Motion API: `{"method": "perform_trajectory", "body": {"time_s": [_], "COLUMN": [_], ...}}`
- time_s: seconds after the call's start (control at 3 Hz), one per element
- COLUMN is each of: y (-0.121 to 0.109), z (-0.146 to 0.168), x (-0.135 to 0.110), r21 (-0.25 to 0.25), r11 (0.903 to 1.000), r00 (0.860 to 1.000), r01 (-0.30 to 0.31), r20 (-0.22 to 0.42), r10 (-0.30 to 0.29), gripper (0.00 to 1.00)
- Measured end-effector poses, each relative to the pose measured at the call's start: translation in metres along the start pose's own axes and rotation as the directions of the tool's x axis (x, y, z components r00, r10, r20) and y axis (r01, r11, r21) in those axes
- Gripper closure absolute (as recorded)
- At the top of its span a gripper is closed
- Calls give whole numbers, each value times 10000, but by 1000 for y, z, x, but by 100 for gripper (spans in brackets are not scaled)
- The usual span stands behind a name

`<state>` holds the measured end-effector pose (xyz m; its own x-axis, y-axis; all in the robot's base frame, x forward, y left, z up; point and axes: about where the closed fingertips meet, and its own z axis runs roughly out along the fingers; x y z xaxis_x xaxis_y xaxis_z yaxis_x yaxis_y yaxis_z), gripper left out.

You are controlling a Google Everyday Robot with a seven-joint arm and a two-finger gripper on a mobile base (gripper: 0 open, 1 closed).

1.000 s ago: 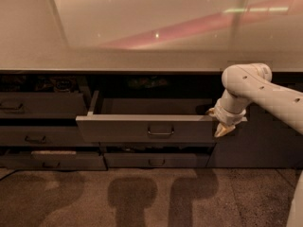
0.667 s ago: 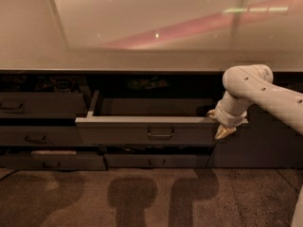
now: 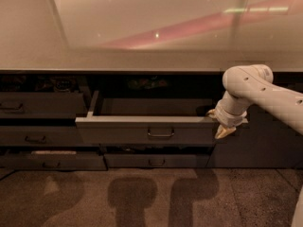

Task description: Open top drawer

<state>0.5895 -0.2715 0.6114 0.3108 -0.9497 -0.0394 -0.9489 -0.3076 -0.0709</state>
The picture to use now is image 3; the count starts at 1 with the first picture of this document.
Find dark drawer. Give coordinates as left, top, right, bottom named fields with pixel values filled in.
left=75, top=90, right=249, bottom=146
left=0, top=150, right=107, bottom=171
left=104, top=153, right=209, bottom=168
left=0, top=126, right=83, bottom=147
left=0, top=92, right=87, bottom=119

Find pale flat item bottom drawer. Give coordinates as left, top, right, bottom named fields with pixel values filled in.
left=30, top=150, right=77, bottom=156

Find green snack bag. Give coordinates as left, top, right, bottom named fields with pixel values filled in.
left=127, top=77, right=169, bottom=90

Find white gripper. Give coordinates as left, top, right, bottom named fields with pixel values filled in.
left=206, top=100, right=247, bottom=139

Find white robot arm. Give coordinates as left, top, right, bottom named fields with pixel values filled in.
left=209, top=65, right=303, bottom=227

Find dark items in left drawer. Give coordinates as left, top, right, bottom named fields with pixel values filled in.
left=0, top=75, right=78, bottom=93

